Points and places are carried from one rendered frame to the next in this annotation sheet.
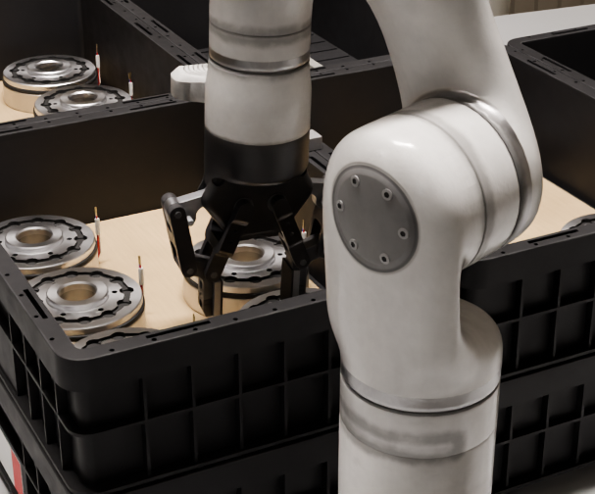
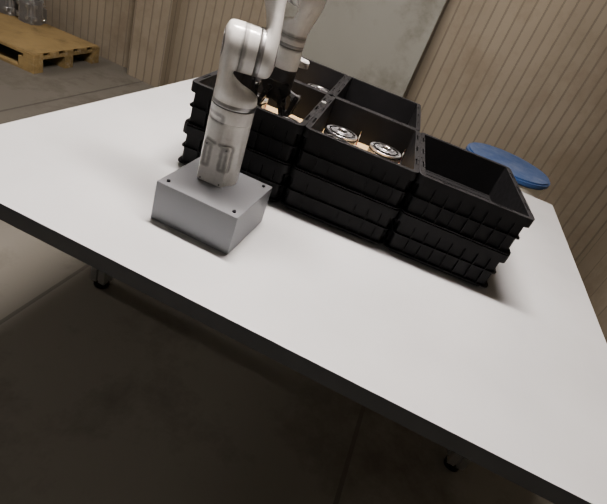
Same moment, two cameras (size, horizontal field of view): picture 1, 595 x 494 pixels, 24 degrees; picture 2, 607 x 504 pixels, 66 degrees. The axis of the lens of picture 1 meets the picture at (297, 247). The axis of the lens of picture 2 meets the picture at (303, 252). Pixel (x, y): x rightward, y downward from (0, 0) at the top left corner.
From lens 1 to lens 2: 0.76 m
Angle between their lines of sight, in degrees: 25
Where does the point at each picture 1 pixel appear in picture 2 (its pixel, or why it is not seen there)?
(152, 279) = not seen: hidden behind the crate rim
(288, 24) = (291, 33)
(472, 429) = (227, 118)
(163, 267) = not seen: hidden behind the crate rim
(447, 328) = (222, 77)
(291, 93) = (286, 55)
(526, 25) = not seen: hidden behind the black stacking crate
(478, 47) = (272, 14)
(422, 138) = (238, 23)
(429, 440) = (216, 113)
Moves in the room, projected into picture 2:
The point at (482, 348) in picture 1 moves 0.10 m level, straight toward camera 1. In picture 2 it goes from (236, 95) to (192, 92)
